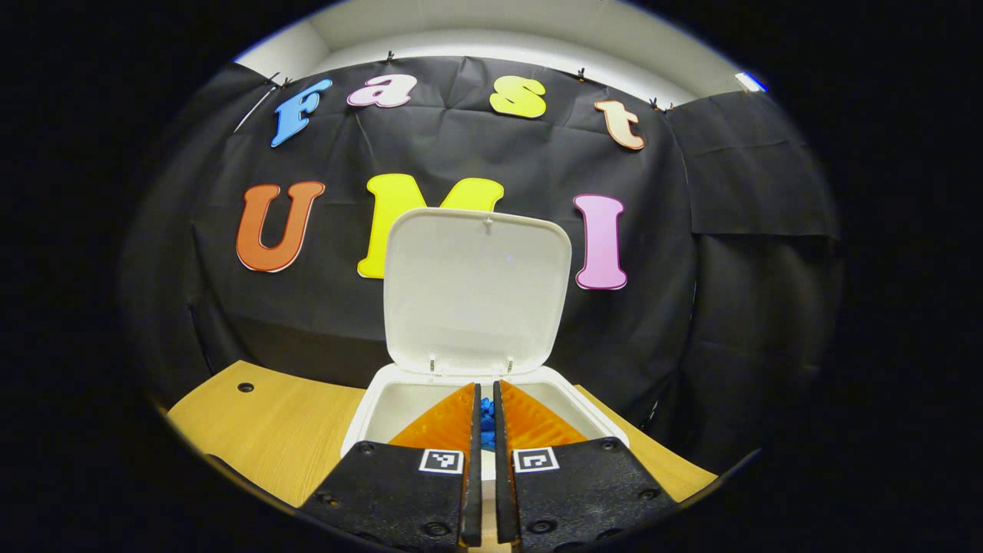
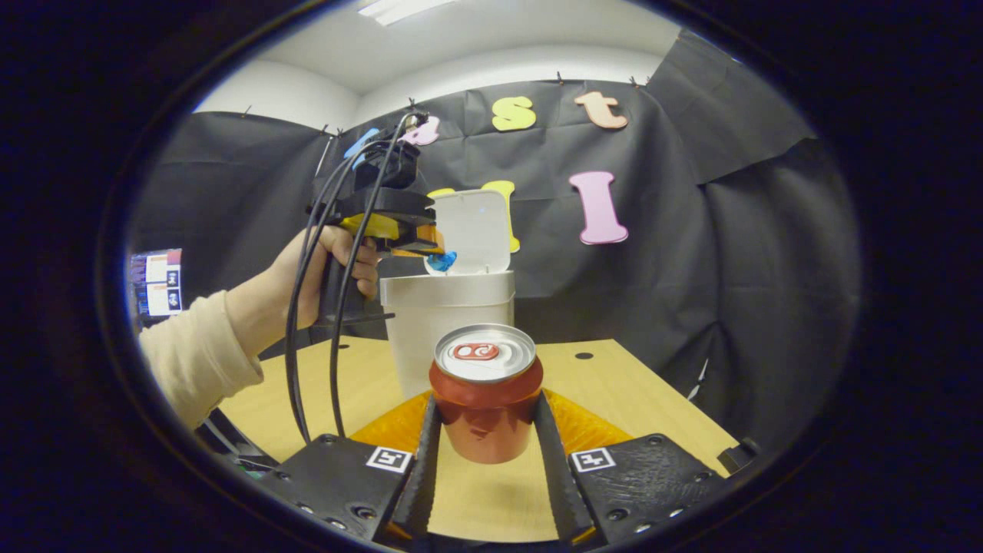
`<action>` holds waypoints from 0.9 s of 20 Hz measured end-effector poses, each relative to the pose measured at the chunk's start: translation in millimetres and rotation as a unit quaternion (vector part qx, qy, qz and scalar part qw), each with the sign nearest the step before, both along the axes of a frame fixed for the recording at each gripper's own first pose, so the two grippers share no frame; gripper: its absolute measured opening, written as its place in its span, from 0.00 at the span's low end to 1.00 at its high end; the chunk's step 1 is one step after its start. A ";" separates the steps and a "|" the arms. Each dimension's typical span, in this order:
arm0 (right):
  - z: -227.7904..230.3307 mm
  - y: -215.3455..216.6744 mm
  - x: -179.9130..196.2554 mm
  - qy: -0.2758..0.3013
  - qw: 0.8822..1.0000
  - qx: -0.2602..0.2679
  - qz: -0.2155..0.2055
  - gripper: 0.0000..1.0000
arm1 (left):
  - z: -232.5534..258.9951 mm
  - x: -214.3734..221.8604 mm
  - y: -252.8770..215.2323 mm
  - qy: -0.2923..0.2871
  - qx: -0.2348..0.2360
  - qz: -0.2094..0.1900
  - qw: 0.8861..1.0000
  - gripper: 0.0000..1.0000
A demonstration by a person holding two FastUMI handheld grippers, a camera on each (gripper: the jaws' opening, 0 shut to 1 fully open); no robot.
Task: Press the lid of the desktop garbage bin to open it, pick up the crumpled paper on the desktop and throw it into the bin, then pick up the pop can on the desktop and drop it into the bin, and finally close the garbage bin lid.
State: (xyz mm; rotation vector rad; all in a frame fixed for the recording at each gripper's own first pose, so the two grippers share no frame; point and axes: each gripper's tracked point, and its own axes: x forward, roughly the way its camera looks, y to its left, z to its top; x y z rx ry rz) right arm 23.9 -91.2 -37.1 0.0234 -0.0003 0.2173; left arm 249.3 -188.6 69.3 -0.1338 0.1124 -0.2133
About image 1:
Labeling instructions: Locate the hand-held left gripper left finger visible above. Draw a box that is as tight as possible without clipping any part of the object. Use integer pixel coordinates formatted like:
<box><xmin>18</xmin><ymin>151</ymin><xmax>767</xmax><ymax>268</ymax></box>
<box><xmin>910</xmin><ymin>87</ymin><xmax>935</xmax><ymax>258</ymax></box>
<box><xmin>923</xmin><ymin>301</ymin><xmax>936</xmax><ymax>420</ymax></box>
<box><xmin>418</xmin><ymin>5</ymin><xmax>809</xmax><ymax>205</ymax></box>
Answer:
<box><xmin>298</xmin><ymin>381</ymin><xmax>484</xmax><ymax>553</ymax></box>

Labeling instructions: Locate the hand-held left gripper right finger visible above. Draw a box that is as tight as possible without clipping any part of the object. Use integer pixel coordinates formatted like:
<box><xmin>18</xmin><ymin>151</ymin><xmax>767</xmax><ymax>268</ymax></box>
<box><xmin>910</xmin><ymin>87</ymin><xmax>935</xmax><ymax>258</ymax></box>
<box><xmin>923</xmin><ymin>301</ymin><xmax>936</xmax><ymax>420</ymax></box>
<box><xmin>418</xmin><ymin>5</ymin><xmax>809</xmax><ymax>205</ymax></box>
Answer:
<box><xmin>492</xmin><ymin>379</ymin><xmax>680</xmax><ymax>553</ymax></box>

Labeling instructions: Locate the white garbage bin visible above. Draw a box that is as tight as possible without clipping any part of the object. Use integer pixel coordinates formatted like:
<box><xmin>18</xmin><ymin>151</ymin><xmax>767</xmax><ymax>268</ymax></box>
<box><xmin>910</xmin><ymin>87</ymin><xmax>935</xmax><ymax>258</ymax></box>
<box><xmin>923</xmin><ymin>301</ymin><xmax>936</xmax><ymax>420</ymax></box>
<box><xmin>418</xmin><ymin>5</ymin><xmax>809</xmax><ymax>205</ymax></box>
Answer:
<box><xmin>340</xmin><ymin>207</ymin><xmax>631</xmax><ymax>481</ymax></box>

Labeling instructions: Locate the wooden desktop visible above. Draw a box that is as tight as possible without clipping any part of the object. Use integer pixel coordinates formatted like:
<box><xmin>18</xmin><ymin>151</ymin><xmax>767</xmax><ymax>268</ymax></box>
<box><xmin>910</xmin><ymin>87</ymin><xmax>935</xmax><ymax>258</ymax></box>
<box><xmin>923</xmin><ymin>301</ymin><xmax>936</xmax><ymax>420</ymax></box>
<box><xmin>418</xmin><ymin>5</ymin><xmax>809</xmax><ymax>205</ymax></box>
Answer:
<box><xmin>167</xmin><ymin>359</ymin><xmax>719</xmax><ymax>553</ymax></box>

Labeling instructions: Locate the black backdrop cloth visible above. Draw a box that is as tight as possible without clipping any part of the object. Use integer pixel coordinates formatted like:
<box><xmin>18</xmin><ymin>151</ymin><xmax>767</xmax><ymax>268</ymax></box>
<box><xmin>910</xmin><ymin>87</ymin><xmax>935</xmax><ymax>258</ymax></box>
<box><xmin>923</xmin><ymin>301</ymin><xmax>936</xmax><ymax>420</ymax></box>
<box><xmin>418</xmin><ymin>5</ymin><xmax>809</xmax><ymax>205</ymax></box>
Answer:
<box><xmin>123</xmin><ymin>55</ymin><xmax>842</xmax><ymax>469</ymax></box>

